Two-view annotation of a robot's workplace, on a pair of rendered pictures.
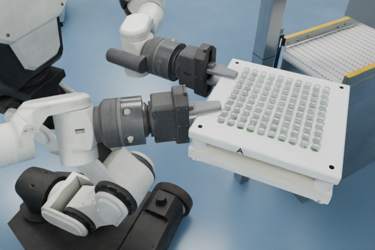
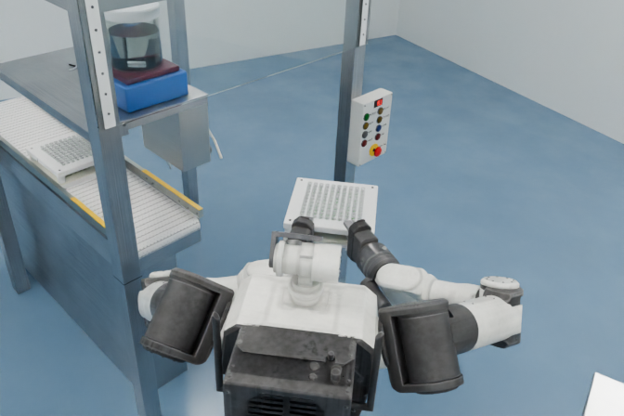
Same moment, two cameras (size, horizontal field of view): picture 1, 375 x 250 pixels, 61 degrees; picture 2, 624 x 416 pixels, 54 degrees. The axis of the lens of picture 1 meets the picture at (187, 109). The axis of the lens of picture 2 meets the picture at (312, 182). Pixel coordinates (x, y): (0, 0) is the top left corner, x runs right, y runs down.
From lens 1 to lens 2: 1.61 m
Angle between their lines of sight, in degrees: 81
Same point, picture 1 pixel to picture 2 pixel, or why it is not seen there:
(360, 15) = (196, 162)
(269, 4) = (128, 222)
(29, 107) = (420, 272)
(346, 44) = not seen: hidden behind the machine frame
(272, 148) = (370, 203)
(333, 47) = not seen: hidden behind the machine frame
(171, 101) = (367, 230)
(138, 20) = (265, 266)
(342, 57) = (148, 214)
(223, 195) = not seen: outside the picture
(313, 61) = (159, 232)
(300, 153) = (369, 195)
